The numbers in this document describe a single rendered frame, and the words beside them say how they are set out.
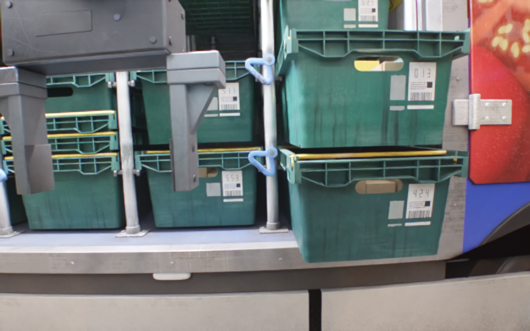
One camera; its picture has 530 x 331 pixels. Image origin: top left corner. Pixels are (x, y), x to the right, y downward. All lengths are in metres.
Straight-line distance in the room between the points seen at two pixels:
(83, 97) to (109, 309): 0.65
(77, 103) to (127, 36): 0.82
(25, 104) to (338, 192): 0.53
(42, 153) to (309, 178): 0.45
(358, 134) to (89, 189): 0.84
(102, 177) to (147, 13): 0.81
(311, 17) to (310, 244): 0.68
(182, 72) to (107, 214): 0.85
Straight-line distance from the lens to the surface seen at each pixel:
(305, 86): 0.60
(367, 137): 0.64
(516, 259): 1.39
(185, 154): 0.21
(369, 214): 0.66
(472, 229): 0.95
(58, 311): 1.02
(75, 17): 0.25
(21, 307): 1.09
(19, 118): 0.28
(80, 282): 0.96
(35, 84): 0.30
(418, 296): 0.94
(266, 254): 0.75
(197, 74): 0.21
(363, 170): 0.62
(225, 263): 0.76
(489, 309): 1.10
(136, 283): 0.88
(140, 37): 0.22
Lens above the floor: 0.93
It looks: 5 degrees down
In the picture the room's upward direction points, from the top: 2 degrees counter-clockwise
